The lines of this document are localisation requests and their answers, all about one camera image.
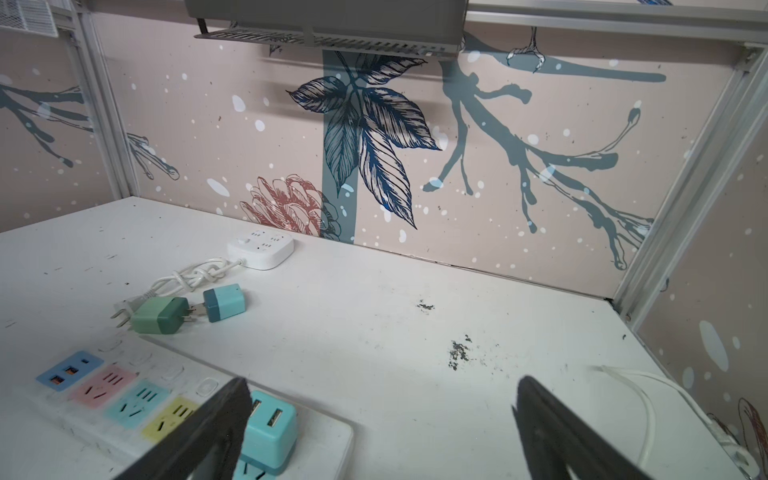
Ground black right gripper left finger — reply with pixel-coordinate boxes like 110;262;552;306
117;377;252;480

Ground black hanging wire basket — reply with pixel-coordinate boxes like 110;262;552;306
185;0;468;58

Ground white mesh wall shelf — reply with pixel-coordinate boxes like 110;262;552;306
0;0;75;38

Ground white square strip cable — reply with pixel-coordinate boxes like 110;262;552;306
110;256;244;328

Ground white long power strip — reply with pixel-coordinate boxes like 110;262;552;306
18;335;354;479

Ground white power strip cable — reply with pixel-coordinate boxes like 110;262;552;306
590;364;762;478

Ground teal plug adapter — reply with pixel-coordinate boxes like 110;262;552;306
203;284;247;323
240;390;299;475

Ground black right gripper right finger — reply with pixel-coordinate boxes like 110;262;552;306
512;376;648;479

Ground dark green plug adapter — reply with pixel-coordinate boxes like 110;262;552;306
130;297;206;335

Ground white square power strip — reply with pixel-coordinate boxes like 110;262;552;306
227;230;295;271

